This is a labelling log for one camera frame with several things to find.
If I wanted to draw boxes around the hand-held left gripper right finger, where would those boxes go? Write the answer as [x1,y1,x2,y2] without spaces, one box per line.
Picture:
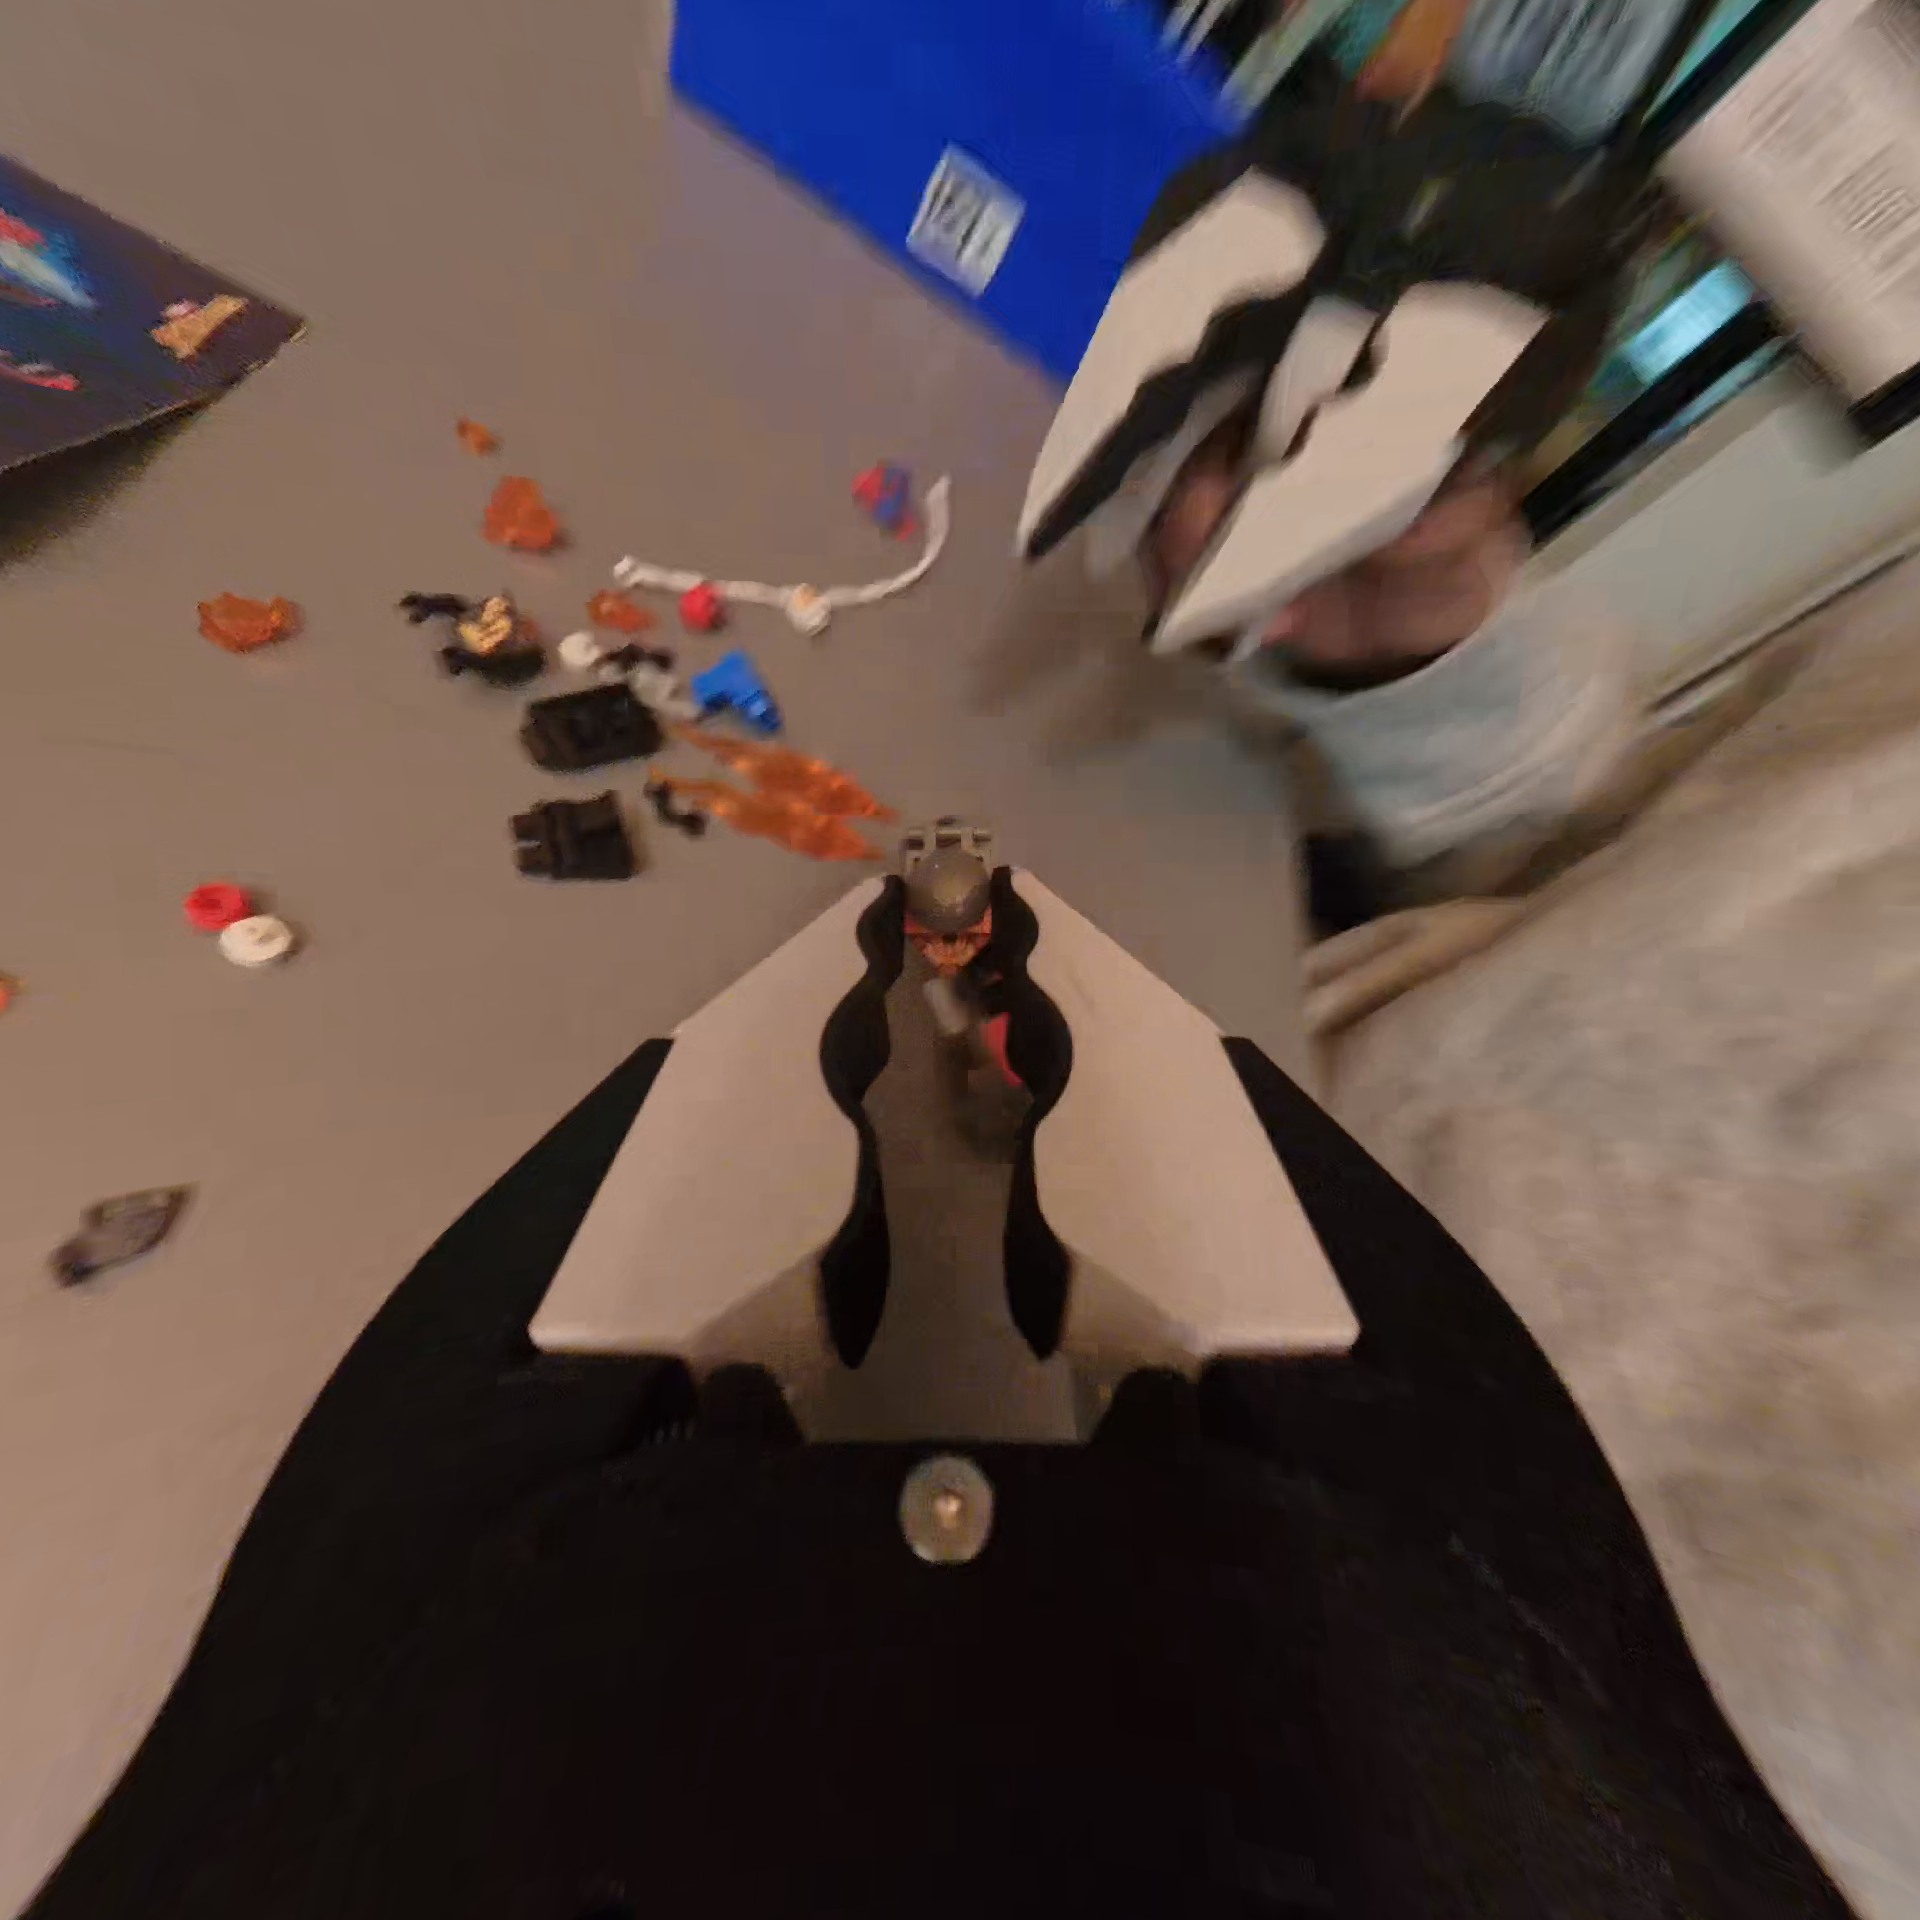
[995,871,1359,1443]

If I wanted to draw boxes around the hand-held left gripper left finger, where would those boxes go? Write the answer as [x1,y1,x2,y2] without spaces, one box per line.
[527,871,912,1443]

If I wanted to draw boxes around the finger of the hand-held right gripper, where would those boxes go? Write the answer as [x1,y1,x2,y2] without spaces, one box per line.
[1142,281,1557,663]
[1014,169,1335,567]

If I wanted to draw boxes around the black red lego build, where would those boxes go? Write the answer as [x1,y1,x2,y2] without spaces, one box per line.
[896,816,1039,1104]

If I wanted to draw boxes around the person's right forearm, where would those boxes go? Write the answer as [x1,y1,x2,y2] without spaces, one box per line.
[1228,597,1640,890]

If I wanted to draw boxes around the long black lego brick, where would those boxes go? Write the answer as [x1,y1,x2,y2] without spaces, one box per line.
[519,686,665,776]

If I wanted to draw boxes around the dark lego piece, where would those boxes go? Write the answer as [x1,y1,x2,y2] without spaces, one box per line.
[48,1184,195,1290]

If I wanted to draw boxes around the lego instruction booklet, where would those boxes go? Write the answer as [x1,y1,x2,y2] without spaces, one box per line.
[0,153,310,482]

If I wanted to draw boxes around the person's right hand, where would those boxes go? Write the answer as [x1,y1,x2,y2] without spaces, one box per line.
[1276,503,1531,693]

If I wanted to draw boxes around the blue plastic bin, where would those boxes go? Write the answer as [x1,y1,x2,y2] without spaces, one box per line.
[668,0,1251,387]

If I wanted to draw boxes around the framed marker sign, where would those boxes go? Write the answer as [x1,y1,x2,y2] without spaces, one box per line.
[1649,0,1920,445]

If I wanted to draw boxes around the black printed minifigure torso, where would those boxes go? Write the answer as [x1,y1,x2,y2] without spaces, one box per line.
[438,597,549,689]

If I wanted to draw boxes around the white lego chain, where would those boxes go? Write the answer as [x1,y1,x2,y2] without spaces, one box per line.
[613,479,952,640]

